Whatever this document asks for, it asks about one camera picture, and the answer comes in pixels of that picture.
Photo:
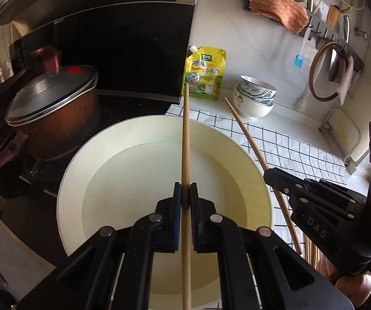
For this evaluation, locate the blue silicone brush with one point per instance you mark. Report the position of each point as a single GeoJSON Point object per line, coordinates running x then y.
{"type": "Point", "coordinates": [302, 58]}

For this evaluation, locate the pink dish cloth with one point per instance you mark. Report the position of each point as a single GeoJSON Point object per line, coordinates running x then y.
{"type": "Point", "coordinates": [289, 13]}

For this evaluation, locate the round brown-rimmed lid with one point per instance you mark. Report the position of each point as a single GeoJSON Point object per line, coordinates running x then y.
{"type": "Point", "coordinates": [337, 66]}

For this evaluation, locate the metal rack stand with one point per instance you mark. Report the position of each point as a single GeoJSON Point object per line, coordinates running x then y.
{"type": "Point", "coordinates": [341, 132]}

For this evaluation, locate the white bowl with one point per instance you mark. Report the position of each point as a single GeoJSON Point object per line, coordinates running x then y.
{"type": "Point", "coordinates": [248, 107]}

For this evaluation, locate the yellow detergent pouch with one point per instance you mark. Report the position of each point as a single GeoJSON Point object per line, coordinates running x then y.
{"type": "Point", "coordinates": [204, 71]}

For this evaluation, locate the black wall rack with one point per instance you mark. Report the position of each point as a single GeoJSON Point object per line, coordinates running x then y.
{"type": "Point", "coordinates": [321, 29]}

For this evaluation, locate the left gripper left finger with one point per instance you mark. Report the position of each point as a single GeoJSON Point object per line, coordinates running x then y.
{"type": "Point", "coordinates": [176, 214]}

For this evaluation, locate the large white basin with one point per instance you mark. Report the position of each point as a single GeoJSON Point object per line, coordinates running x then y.
{"type": "Point", "coordinates": [116, 197]}

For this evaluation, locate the blue patterned bowl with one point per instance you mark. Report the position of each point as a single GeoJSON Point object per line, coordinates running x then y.
{"type": "Point", "coordinates": [257, 90]}

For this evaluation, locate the white ladle handle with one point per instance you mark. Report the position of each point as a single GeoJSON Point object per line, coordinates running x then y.
{"type": "Point", "coordinates": [304, 99]}

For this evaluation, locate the brown cooking pot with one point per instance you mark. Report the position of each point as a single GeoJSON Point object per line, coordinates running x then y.
{"type": "Point", "coordinates": [63, 131]}

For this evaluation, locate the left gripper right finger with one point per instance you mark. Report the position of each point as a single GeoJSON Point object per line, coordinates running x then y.
{"type": "Point", "coordinates": [197, 218]}

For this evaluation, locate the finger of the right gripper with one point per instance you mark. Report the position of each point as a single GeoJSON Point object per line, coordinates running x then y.
{"type": "Point", "coordinates": [299, 191]}

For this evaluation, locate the glass pot lid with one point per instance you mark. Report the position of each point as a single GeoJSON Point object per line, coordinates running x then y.
{"type": "Point", "coordinates": [50, 92]}

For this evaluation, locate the white hanging rag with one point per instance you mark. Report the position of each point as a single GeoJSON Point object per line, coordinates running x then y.
{"type": "Point", "coordinates": [346, 80]}

